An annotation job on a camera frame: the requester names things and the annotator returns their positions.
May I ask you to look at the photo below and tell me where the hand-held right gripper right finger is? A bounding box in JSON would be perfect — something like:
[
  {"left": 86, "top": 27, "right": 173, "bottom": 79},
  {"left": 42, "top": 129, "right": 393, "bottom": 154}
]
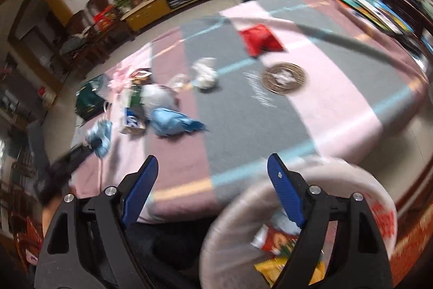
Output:
[{"left": 267, "top": 154, "right": 393, "bottom": 289}]

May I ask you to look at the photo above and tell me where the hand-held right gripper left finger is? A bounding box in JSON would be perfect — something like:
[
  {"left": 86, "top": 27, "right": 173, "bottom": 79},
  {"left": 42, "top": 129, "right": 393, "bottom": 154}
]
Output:
[{"left": 34, "top": 155, "right": 176, "bottom": 289}]

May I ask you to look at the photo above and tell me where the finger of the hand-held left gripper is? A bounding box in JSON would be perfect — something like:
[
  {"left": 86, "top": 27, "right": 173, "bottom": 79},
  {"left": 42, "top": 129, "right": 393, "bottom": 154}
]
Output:
[{"left": 66, "top": 138, "right": 106, "bottom": 169}]

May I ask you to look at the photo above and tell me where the light blue face mask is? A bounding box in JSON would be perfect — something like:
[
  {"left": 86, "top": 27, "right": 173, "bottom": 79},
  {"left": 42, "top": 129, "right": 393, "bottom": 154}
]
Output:
[{"left": 86, "top": 119, "right": 113, "bottom": 158}]

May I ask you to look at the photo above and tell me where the gold foil wrapper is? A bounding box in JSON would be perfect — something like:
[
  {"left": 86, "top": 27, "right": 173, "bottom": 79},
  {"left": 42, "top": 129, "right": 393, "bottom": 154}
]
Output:
[{"left": 254, "top": 257, "right": 326, "bottom": 288}]

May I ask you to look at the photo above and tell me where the white lined waste bin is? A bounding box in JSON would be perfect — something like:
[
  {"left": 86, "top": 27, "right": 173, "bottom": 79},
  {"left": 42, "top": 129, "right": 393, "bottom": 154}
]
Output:
[{"left": 199, "top": 156, "right": 398, "bottom": 289}]

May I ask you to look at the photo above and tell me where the person's left forearm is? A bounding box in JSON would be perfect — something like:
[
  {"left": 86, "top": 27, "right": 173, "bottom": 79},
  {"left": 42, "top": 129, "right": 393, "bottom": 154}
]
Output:
[{"left": 41, "top": 199, "right": 62, "bottom": 239}]

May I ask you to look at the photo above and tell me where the dark green bag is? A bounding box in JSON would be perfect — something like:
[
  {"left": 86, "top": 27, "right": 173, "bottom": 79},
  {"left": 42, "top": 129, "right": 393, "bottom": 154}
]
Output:
[{"left": 75, "top": 74, "right": 108, "bottom": 121}]

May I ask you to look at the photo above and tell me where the red and white bag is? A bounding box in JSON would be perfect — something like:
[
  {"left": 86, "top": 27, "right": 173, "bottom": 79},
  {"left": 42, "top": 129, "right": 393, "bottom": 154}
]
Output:
[{"left": 37, "top": 85, "right": 57, "bottom": 109}]

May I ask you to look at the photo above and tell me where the blue plastic bag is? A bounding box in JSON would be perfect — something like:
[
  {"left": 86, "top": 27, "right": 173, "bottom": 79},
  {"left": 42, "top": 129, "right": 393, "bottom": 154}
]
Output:
[{"left": 148, "top": 107, "right": 209, "bottom": 138}]

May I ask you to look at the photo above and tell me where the striped plaid tablecloth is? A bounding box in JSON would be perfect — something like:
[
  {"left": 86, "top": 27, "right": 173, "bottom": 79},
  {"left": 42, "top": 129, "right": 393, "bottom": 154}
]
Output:
[{"left": 69, "top": 0, "right": 430, "bottom": 226}]

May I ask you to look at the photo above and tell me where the pink packet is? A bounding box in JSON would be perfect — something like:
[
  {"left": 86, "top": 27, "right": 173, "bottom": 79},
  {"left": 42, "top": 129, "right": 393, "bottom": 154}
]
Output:
[{"left": 109, "top": 66, "right": 136, "bottom": 94}]

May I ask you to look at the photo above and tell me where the grey plastic bag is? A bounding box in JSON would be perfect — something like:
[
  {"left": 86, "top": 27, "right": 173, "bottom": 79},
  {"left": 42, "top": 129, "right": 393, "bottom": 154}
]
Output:
[{"left": 140, "top": 84, "right": 177, "bottom": 114}]

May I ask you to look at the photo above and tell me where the dark wooden chair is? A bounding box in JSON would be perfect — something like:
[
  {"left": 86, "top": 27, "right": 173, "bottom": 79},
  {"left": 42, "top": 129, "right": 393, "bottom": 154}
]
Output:
[
  {"left": 59, "top": 9, "right": 112, "bottom": 74},
  {"left": 86, "top": 0, "right": 136, "bottom": 46}
]

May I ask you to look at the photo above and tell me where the crumpled clear plastic wrap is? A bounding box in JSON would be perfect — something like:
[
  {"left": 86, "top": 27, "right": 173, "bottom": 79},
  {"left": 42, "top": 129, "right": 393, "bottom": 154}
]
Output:
[{"left": 167, "top": 74, "right": 190, "bottom": 92}]

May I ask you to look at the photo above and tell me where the crumpled white tissue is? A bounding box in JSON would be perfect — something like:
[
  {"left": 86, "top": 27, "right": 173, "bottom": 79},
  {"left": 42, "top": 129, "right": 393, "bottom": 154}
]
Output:
[{"left": 191, "top": 57, "right": 219, "bottom": 90}]

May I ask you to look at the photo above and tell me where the red gift box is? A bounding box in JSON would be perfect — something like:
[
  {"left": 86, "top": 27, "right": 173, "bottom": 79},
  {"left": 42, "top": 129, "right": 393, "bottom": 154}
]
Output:
[{"left": 93, "top": 4, "right": 118, "bottom": 31}]

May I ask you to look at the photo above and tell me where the red gold patterned cushion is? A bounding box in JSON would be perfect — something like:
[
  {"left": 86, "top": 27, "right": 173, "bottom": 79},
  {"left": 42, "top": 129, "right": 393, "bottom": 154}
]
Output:
[{"left": 388, "top": 204, "right": 433, "bottom": 289}]

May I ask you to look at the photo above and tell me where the red snack packet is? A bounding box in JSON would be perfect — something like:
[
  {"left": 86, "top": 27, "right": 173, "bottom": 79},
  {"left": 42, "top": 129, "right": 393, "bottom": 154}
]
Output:
[{"left": 238, "top": 24, "right": 285, "bottom": 57}]

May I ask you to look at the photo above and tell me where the yellow wooden television cabinet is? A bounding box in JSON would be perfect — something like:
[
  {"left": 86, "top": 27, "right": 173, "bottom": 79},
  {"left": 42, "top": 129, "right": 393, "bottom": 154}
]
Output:
[{"left": 121, "top": 0, "right": 228, "bottom": 33}]

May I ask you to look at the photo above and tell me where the row of picture books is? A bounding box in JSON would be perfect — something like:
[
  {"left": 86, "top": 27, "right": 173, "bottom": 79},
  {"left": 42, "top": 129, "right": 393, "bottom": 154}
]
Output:
[{"left": 334, "top": 0, "right": 421, "bottom": 36}]

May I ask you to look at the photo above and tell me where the dark wooden side table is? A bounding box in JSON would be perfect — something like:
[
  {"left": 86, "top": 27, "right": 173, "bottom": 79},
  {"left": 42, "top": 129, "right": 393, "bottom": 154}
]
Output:
[{"left": 366, "top": 0, "right": 433, "bottom": 54}]

